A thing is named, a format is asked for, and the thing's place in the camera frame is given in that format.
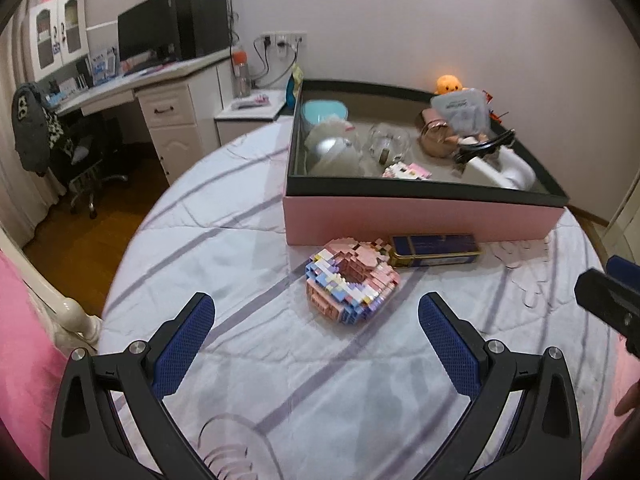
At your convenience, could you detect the white plug night light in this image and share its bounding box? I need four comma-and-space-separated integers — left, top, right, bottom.
461, 148, 537, 191

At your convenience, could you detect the clear plastic rectangular box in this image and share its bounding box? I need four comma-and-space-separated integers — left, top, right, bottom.
431, 88, 490, 136

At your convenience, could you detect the rose gold metal canister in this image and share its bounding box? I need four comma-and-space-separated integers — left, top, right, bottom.
416, 108, 460, 158

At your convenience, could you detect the pink cat brick model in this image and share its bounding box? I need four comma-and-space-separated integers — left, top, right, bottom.
382, 162, 432, 181

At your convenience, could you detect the clear glass bottle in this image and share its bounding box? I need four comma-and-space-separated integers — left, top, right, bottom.
364, 122, 411, 168

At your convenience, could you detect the clear case teal lid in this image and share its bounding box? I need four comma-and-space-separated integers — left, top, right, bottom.
302, 100, 348, 132

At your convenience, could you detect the pig doll figurine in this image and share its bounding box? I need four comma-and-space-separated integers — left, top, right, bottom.
445, 132, 489, 146

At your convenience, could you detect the right hand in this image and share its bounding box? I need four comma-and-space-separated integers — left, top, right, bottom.
590, 382, 640, 480

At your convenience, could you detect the pink blanket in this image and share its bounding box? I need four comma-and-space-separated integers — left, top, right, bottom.
1, 257, 66, 477

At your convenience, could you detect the white bedpost knob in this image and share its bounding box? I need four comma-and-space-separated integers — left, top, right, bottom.
1, 226, 102, 347

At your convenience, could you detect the clear acrylic heart plate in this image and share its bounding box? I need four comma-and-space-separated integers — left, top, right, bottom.
198, 414, 280, 480

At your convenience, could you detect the striped white bed cover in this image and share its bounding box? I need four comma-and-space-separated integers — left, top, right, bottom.
99, 122, 618, 479

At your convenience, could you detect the blue gold tin box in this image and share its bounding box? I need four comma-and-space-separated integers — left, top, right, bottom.
390, 234, 482, 266

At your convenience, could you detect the beige curtain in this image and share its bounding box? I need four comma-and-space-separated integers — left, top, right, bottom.
1, 18, 62, 247

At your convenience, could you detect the black office chair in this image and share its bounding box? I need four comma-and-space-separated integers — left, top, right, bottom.
49, 113, 129, 220

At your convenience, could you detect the pink pastel brick model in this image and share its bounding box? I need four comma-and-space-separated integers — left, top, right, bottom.
305, 237, 400, 325

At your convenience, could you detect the orange octopus plush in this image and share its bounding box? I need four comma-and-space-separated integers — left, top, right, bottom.
436, 74, 464, 94

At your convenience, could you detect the pink black storage box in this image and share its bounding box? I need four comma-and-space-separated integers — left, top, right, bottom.
283, 79, 568, 246

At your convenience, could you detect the black white jacket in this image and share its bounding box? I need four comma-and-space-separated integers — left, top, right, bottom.
12, 82, 71, 177

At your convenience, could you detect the white desk with drawers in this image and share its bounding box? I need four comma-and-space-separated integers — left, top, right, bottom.
58, 49, 233, 183

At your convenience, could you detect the white nightstand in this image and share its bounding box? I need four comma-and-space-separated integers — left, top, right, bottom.
215, 90, 286, 145

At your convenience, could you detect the orange-lid water bottle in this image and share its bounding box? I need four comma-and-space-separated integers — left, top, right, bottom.
232, 50, 252, 98

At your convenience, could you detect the yellow blue snack bag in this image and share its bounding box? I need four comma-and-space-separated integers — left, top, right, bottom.
285, 63, 304, 110

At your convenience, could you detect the black computer monitor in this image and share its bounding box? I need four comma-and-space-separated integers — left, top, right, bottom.
117, 0, 181, 61

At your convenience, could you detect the white glass-door cabinet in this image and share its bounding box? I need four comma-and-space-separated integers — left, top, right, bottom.
28, 0, 89, 81

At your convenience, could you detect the black computer tower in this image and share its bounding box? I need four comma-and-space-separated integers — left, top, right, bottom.
175, 0, 231, 61

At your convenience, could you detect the wall power outlet strip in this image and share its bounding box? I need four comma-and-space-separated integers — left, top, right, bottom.
260, 30, 307, 47

